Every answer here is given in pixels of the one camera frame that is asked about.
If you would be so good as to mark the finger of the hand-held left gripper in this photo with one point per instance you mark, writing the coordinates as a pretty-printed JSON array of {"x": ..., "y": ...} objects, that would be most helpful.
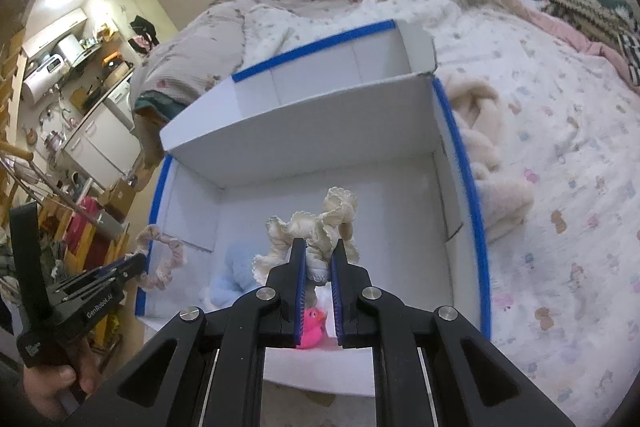
[{"x": 127, "y": 266}]

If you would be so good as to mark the beige pink scrunchie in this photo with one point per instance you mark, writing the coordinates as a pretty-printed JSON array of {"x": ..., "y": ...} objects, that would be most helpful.
[{"x": 161, "y": 252}]

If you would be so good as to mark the person's left hand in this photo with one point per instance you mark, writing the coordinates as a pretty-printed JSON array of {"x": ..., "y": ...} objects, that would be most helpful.
[{"x": 50, "y": 382}]

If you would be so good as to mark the hanging black pink clothes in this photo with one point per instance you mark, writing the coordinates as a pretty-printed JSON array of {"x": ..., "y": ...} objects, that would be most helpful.
[{"x": 145, "y": 34}]

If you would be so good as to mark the white washing machine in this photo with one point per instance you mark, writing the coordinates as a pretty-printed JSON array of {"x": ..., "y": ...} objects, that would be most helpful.
[{"x": 120, "y": 99}]

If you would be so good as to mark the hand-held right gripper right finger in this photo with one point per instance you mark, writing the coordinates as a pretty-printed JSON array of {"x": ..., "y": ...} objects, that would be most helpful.
[{"x": 336, "y": 292}]

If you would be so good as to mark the white water heater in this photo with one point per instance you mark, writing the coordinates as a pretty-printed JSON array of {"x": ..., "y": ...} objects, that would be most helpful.
[{"x": 42, "y": 79}]

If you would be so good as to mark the teal bed footboard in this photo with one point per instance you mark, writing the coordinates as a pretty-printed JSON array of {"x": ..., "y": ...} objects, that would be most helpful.
[{"x": 150, "y": 104}]

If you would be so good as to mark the white printed bed blanket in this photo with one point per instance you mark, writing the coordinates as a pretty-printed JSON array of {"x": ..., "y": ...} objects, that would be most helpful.
[{"x": 560, "y": 187}]

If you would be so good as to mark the cream plush toy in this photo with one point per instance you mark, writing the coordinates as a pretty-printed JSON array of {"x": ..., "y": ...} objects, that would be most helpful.
[{"x": 480, "y": 157}]

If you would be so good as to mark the white wall cabinet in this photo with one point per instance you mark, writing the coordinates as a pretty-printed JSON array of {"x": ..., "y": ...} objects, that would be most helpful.
[{"x": 52, "y": 32}]

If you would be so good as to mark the yellow wooden shelf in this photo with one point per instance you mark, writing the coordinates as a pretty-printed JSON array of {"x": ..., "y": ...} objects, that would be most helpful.
[{"x": 65, "y": 227}]

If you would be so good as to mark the metal drying rack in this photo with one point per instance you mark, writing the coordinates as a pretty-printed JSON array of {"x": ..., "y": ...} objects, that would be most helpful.
[{"x": 40, "y": 179}]

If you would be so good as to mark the pink duck toy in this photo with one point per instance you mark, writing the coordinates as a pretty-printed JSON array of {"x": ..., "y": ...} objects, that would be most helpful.
[{"x": 311, "y": 329}]

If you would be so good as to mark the black white striped garment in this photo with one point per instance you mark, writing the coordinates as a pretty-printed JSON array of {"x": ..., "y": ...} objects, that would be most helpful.
[{"x": 625, "y": 52}]

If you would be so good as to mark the cream lace scrunchie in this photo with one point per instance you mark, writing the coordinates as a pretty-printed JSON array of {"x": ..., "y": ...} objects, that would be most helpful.
[{"x": 320, "y": 227}]

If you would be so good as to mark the white base cabinet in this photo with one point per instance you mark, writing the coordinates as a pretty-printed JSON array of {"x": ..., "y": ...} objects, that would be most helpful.
[{"x": 100, "y": 147}]

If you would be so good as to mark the wooden staircase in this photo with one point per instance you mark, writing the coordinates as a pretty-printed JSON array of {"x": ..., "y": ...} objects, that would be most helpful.
[{"x": 12, "y": 92}]

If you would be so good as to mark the red bag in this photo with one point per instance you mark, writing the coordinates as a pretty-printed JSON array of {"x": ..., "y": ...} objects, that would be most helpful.
[{"x": 82, "y": 227}]

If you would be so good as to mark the light blue plush toy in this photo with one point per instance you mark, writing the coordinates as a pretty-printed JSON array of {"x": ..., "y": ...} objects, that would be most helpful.
[{"x": 235, "y": 272}]

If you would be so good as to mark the blue cardboard box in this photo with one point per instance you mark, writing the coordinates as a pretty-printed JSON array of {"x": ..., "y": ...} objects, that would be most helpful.
[{"x": 400, "y": 207}]

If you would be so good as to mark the patterned knit sweater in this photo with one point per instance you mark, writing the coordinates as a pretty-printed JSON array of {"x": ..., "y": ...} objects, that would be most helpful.
[{"x": 582, "y": 14}]

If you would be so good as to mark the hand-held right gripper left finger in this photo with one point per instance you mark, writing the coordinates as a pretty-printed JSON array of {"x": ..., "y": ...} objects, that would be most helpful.
[{"x": 300, "y": 292}]

